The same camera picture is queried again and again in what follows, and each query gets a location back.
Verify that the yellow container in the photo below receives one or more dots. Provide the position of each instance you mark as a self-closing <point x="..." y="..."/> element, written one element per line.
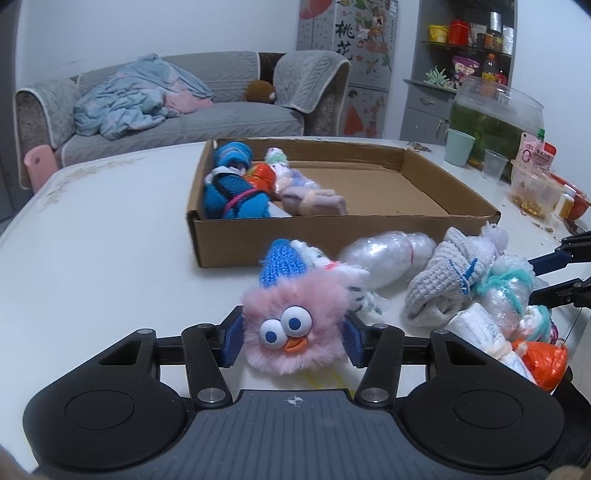
<point x="438" y="33"/>

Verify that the orange mesh bundle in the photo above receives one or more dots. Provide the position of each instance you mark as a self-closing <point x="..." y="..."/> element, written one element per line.
<point x="261" y="177"/>
<point x="540" y="364"/>

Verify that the pink cloth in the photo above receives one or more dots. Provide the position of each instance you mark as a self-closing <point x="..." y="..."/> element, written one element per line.
<point x="184" y="101"/>

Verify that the pale green cup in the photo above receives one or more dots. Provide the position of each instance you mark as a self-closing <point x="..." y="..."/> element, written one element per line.
<point x="459" y="147"/>

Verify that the light blue striped knit bundle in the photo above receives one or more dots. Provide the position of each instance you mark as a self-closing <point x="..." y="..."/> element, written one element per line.
<point x="233" y="154"/>

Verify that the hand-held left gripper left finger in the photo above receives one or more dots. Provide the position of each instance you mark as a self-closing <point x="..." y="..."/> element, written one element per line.
<point x="233" y="341"/>

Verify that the clear plastic container of nuts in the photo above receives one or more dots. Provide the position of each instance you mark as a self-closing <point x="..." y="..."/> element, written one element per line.
<point x="535" y="194"/>

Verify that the purple snack bag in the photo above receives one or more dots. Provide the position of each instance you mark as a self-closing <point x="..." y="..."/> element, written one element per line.
<point x="466" y="71"/>

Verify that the bubble wrap bundle pink filling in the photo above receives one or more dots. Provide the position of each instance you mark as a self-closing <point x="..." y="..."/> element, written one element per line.
<point x="292" y="179"/>

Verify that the small teal and white bundle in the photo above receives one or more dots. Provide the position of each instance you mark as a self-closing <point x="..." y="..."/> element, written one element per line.
<point x="538" y="318"/>

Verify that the grey quilted armrest throw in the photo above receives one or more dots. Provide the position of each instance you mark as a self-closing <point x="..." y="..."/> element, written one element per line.
<point x="309" y="78"/>

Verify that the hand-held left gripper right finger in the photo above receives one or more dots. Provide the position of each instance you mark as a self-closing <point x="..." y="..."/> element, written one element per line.
<point x="353" y="341"/>

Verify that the pink furry toy blue hat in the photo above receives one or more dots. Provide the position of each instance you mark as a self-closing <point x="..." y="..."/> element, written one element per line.
<point x="314" y="295"/>

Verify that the shallow cardboard box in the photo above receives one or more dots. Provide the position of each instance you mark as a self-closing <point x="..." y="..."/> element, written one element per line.
<point x="369" y="184"/>

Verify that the light blue blanket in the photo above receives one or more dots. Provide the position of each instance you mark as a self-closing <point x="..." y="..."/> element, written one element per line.
<point x="124" y="101"/>

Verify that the lavender fuzzy sock bundle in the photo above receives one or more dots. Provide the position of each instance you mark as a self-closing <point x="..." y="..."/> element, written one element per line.
<point x="314" y="203"/>

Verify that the pink plastic stool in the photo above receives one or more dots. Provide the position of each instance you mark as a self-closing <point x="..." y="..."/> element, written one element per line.
<point x="39" y="166"/>

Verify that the orange soda bottle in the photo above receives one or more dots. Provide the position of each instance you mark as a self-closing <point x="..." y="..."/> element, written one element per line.
<point x="490" y="69"/>

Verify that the white and green plush bundle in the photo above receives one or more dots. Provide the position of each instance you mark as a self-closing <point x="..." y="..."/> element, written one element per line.
<point x="277" y="159"/>

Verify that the glass fish tank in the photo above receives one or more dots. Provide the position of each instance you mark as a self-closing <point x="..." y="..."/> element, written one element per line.
<point x="489" y="124"/>

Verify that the bubble wrap bundle purple yarn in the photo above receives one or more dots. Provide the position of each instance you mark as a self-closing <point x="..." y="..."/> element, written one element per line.
<point x="496" y="237"/>

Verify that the grey cabinet with shelves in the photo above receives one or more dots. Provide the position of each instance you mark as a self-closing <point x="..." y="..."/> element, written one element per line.
<point x="422" y="120"/>

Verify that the white cloth bundle green print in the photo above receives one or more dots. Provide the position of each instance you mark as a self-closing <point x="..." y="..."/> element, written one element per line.
<point x="358" y="286"/>

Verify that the small succulent plant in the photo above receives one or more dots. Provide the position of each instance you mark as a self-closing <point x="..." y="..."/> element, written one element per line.
<point x="436" y="76"/>

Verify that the grey sock bundle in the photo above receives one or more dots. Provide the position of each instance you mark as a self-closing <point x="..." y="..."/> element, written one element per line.
<point x="438" y="277"/>

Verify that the clear plastic cup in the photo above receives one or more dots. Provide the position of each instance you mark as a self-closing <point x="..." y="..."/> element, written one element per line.
<point x="494" y="166"/>

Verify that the bubble wrap bundle teal yarn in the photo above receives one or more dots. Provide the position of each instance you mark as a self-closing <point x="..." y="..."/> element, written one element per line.
<point x="503" y="295"/>

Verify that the small white bottle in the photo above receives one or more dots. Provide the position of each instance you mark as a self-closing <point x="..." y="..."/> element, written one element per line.
<point x="563" y="207"/>

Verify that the brown plush toy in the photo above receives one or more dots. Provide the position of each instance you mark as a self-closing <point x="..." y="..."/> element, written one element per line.
<point x="258" y="91"/>

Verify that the grey quilted sofa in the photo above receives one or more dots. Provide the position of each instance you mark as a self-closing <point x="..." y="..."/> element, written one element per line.
<point x="231" y="120"/>

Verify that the red packet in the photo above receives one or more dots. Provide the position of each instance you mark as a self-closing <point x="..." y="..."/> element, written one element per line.
<point x="581" y="203"/>

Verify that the bubble wrap bundle red band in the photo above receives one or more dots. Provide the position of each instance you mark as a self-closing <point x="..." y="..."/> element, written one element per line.
<point x="383" y="256"/>

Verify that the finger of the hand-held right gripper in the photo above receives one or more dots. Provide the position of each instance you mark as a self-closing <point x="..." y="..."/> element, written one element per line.
<point x="547" y="263"/>
<point x="558" y="293"/>

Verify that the glass jar with lid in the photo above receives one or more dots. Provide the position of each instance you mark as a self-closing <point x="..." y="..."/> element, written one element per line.
<point x="493" y="40"/>

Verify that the decorated refrigerator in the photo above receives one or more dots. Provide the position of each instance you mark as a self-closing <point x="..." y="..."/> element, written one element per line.
<point x="364" y="110"/>

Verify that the pink spouted pouch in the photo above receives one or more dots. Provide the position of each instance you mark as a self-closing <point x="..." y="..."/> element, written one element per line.
<point x="531" y="154"/>

